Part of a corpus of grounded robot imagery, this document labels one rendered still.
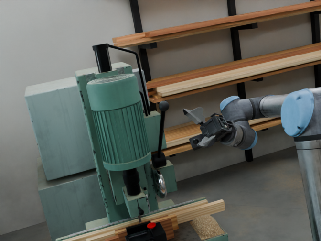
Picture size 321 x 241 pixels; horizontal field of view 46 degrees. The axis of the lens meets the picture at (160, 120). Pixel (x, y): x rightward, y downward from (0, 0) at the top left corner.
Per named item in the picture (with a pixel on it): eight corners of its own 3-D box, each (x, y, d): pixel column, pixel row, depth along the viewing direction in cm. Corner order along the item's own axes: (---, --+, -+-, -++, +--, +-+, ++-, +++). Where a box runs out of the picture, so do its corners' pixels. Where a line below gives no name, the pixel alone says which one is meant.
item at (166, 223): (122, 253, 134) (118, 234, 132) (121, 251, 135) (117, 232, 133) (174, 237, 138) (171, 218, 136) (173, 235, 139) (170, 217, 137)
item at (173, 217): (118, 246, 138) (114, 233, 137) (117, 245, 139) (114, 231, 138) (178, 228, 143) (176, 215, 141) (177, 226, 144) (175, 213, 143)
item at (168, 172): (157, 196, 159) (153, 169, 156) (154, 190, 166) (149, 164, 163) (178, 190, 161) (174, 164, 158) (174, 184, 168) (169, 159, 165)
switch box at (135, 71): (136, 109, 161) (129, 72, 157) (132, 105, 171) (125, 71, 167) (150, 106, 163) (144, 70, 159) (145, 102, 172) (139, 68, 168)
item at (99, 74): (100, 92, 139) (90, 46, 135) (97, 90, 146) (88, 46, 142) (121, 88, 141) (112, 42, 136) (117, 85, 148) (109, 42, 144)
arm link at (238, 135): (219, 131, 150) (229, 152, 145) (212, 129, 147) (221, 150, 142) (236, 119, 145) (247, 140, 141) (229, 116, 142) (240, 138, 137)
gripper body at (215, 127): (212, 111, 133) (231, 117, 142) (196, 125, 137) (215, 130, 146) (221, 129, 129) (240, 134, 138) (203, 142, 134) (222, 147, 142)
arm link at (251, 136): (236, 133, 159) (243, 154, 155) (219, 128, 150) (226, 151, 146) (254, 123, 154) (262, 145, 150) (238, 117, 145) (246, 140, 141)
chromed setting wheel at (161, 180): (162, 204, 151) (157, 176, 148) (155, 192, 163) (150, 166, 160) (169, 202, 152) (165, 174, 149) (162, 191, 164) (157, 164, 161)
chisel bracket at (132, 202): (132, 222, 137) (127, 201, 134) (125, 206, 150) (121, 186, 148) (151, 216, 138) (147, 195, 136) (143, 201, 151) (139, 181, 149)
